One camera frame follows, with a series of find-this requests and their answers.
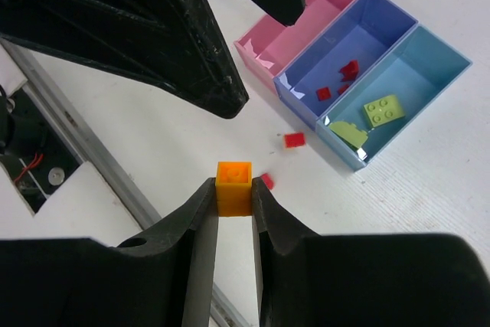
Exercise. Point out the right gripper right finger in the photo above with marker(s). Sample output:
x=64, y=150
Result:
x=308, y=279

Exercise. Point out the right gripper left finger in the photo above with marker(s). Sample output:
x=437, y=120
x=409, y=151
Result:
x=162, y=276

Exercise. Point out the red lego brick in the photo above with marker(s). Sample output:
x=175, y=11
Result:
x=268, y=181

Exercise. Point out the red slope lego piece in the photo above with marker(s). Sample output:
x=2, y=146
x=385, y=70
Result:
x=350, y=71

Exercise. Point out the small red lego tile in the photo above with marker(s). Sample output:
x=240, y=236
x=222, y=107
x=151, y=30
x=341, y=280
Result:
x=323, y=94
x=343, y=88

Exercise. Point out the orange lego brick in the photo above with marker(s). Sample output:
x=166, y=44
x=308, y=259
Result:
x=233, y=185

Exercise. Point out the red yellow orange lego stack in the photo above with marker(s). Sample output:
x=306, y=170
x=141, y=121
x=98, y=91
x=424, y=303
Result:
x=294, y=140

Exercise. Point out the yellow-green lego block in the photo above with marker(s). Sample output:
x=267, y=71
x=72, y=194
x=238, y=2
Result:
x=383, y=111

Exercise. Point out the pink container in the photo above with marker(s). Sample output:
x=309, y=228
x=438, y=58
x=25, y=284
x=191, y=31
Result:
x=269, y=47

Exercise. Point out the dark blue container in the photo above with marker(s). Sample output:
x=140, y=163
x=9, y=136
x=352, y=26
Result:
x=365, y=31

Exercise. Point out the yellow lego piece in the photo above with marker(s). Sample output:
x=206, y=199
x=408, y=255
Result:
x=350, y=133

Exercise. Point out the light blue container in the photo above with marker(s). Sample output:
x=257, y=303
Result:
x=419, y=68

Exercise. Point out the metal front rail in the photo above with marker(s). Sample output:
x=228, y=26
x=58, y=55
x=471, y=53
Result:
x=79, y=138

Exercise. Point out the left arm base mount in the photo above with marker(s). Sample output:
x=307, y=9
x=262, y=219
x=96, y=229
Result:
x=34, y=156

